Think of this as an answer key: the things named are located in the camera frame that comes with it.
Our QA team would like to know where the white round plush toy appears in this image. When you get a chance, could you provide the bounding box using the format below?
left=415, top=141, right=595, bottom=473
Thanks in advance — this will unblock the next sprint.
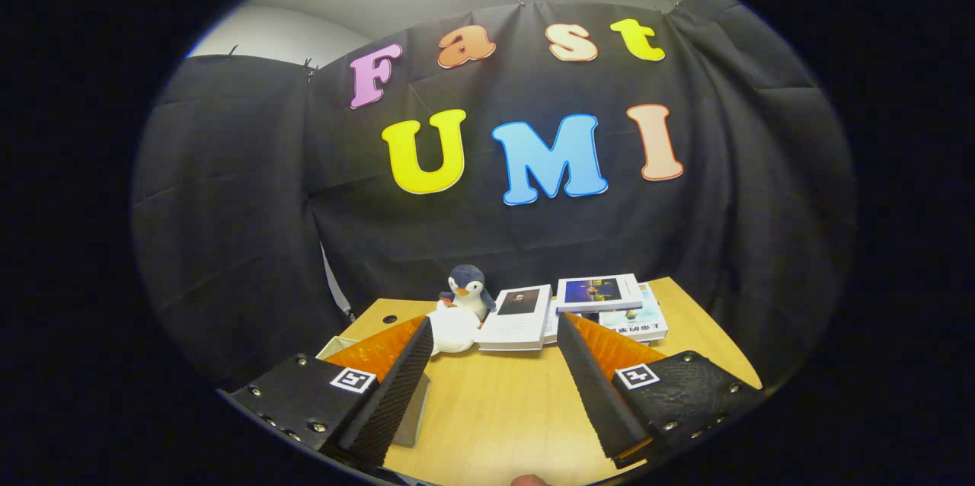
left=427, top=305, right=482, bottom=356

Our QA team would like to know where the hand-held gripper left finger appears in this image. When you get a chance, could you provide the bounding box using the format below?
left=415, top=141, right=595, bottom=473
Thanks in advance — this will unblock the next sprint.
left=216, top=315, right=435, bottom=472

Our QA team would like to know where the book with blue picture cover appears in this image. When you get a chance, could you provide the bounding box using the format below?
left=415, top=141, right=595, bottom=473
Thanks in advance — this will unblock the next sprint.
left=555, top=273, right=644, bottom=315

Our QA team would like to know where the grey fabric storage box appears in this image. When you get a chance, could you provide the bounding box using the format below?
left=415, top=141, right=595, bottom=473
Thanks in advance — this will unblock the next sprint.
left=315, top=334, right=432, bottom=449

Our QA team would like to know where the grey penguin plush toy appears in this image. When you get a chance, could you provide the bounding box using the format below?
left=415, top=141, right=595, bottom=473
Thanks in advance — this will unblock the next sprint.
left=438, top=264, right=497, bottom=321

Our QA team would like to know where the white book with portrait cover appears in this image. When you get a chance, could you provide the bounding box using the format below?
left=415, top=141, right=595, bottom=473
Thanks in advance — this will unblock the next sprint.
left=476, top=284, right=553, bottom=351

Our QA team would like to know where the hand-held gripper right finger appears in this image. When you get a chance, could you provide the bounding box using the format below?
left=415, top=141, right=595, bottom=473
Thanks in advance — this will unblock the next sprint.
left=556, top=311, right=766, bottom=470

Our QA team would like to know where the book with pale green cover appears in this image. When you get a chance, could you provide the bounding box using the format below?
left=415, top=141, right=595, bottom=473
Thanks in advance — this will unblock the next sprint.
left=598, top=282, right=670, bottom=342

